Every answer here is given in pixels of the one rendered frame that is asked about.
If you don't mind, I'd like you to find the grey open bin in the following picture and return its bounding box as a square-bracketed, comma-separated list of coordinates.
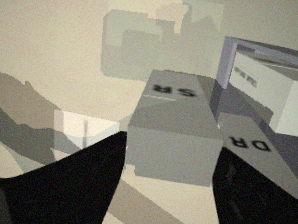
[209, 36, 298, 179]

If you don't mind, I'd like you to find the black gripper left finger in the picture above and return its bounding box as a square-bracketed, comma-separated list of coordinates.
[0, 131, 126, 224]

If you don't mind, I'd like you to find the cream rectangular box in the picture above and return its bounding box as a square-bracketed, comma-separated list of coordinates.
[218, 112, 298, 200]

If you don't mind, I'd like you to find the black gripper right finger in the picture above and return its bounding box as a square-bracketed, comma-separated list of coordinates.
[212, 147, 298, 224]

